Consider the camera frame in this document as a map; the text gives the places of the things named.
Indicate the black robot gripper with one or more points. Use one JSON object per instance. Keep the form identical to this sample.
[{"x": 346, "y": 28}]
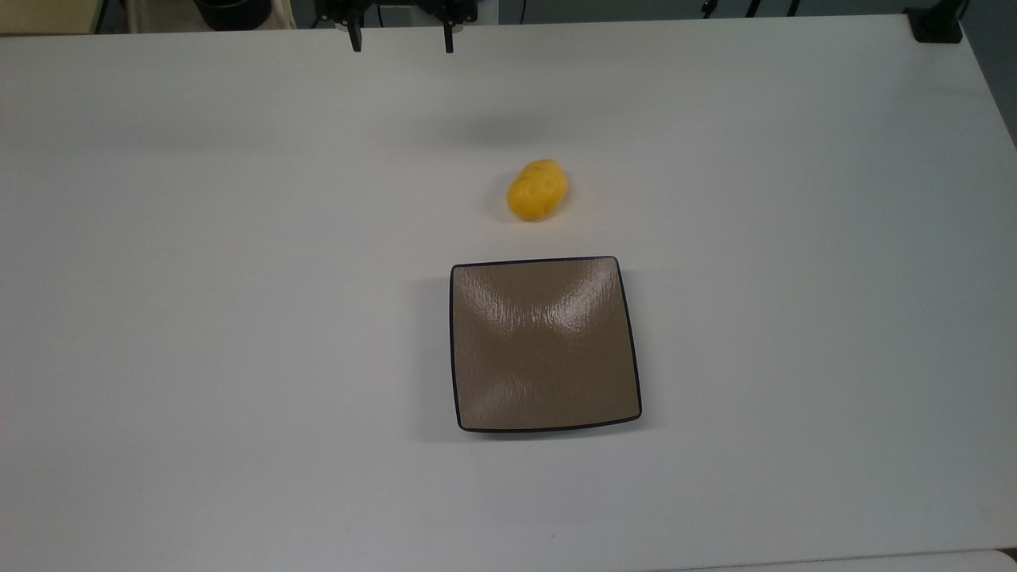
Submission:
[{"x": 397, "y": 9}]

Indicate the yellow potato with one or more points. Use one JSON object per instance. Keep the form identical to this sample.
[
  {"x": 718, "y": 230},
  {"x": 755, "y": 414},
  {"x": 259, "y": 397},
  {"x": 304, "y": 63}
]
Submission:
[{"x": 538, "y": 191}]

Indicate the square brown ceramic plate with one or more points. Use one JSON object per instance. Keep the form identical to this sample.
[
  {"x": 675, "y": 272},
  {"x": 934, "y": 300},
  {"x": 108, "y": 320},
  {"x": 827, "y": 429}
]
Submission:
[{"x": 545, "y": 345}]

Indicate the black round bin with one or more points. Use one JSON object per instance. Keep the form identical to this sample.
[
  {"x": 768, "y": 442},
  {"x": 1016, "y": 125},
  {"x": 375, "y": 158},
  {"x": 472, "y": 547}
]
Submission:
[{"x": 232, "y": 12}]

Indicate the beige wooden board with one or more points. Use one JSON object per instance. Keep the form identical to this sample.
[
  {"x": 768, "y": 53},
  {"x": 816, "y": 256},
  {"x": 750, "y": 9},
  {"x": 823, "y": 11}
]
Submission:
[{"x": 48, "y": 14}]

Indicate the black table clamp mount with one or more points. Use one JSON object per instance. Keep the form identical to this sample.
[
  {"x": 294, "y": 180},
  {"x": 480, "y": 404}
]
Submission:
[{"x": 936, "y": 22}]

